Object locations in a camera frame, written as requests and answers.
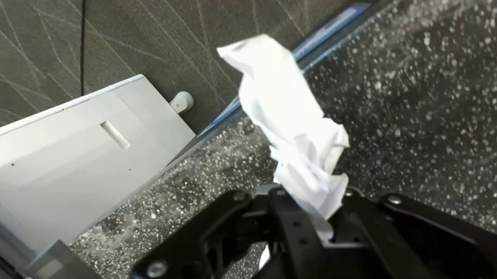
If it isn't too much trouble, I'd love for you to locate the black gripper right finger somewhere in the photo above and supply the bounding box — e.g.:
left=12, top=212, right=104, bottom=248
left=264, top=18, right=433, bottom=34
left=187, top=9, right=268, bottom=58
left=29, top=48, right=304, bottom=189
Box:
left=330, top=189, right=497, bottom=279

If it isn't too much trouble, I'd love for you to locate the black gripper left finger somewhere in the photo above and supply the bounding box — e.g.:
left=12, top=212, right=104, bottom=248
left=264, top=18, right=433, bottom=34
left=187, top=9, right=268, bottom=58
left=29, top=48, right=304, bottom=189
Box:
left=128, top=190, right=270, bottom=279

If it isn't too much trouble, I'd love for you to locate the white tissue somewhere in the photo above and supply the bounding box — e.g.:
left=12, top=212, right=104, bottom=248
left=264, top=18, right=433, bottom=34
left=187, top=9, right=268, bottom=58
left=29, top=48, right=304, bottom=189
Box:
left=217, top=34, right=349, bottom=218

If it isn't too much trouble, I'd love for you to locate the white office printer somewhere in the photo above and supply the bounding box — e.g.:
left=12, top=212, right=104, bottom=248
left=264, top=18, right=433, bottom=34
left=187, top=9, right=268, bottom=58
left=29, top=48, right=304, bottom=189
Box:
left=0, top=74, right=194, bottom=279

